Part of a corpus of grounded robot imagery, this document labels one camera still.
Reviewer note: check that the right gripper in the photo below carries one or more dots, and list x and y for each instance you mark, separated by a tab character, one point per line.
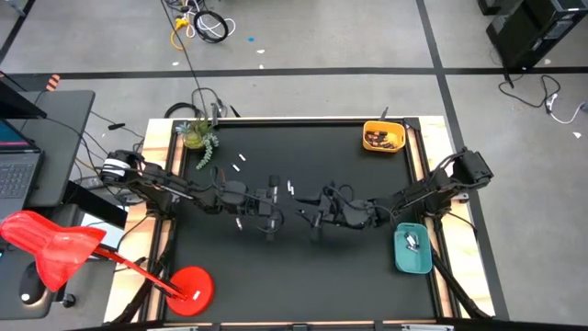
349	213

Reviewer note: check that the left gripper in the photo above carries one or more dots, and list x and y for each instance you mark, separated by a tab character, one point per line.
263	204

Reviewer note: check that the black copper-top battery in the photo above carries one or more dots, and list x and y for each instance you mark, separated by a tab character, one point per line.
391	146
377	139
376	133
377	143

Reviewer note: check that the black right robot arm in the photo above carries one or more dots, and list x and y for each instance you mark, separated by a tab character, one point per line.
427	190

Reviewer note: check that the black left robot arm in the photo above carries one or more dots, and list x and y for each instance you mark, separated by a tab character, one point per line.
156	181

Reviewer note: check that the potted succulent plant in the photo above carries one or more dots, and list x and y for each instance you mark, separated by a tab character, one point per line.
195	138

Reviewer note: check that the yellow plastic bin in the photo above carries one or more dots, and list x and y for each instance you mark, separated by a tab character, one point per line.
400	133

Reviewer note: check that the teal plastic bin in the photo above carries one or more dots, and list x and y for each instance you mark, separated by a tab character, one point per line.
413	264

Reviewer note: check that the thin grey antenna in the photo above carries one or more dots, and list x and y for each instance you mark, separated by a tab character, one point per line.
383	114

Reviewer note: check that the white tablet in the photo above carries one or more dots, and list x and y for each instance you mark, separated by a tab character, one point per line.
110	234

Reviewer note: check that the grey power strip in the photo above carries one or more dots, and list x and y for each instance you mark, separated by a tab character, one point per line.
94	182

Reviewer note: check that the black desk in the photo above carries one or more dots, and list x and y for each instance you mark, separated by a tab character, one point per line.
64	133

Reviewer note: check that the dark grey side desk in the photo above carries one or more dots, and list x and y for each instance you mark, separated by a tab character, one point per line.
82	294

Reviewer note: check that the red desk lamp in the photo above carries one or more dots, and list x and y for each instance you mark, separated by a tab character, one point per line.
55	248

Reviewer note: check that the black round knob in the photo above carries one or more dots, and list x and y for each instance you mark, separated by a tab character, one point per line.
69	300

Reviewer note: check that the orange striped marker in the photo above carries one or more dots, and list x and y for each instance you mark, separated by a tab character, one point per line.
53	83

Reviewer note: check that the black laptop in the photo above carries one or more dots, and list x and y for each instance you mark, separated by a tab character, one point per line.
18	174

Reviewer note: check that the black computer mouse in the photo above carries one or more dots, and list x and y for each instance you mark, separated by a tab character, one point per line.
30	285

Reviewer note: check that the black monitor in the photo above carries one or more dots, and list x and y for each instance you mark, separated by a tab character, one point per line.
14	103

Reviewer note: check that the black cabinet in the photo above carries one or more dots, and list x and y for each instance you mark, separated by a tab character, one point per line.
528	32

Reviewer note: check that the black metal table frame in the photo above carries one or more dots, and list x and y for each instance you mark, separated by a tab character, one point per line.
321	123

